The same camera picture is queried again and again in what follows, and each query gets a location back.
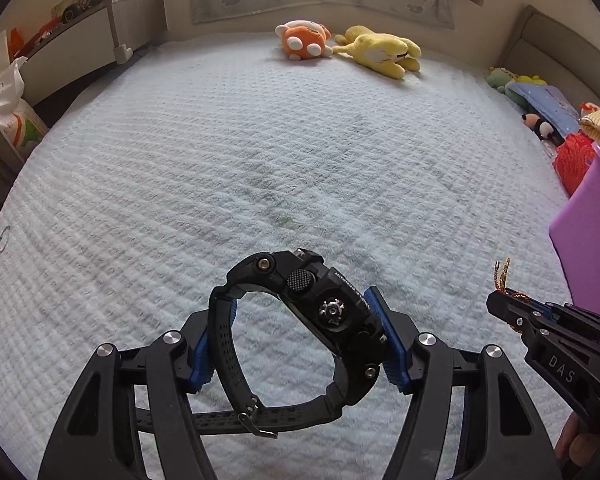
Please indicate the panda plush toy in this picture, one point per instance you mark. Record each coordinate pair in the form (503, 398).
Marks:
(542, 127)

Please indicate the black wristwatch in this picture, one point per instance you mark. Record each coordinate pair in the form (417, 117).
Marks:
(340, 310)

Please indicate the green plush toy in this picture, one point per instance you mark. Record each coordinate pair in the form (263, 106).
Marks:
(502, 77)

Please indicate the grey bedside shelf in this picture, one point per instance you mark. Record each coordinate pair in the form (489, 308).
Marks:
(80, 40)

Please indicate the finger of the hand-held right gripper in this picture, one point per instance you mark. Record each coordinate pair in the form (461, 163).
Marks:
(546, 308)
(512, 312)

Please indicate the red printed blanket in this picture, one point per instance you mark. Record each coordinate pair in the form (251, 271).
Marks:
(575, 160)

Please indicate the yellow plush toy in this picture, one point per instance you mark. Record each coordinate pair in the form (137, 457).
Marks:
(380, 50)

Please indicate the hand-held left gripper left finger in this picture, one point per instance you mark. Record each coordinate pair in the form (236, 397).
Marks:
(202, 360)

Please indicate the white plastic bag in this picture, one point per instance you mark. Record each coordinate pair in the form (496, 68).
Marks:
(10, 115)

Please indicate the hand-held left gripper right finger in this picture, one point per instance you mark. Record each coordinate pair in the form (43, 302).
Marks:
(397, 360)

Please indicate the light blue quilted blanket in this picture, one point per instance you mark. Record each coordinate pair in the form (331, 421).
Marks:
(230, 160)

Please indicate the blue printed pillow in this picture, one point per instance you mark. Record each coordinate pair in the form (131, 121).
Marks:
(545, 102)

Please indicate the grey headboard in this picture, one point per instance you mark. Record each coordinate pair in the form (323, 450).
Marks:
(555, 40)

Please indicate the person's right hand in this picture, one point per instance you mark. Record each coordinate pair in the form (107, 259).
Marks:
(587, 452)

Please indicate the pink plastic basin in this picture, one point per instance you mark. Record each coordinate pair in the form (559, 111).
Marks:
(590, 235)

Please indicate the orange white plush toy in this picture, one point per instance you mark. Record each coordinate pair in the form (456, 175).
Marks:
(302, 40)

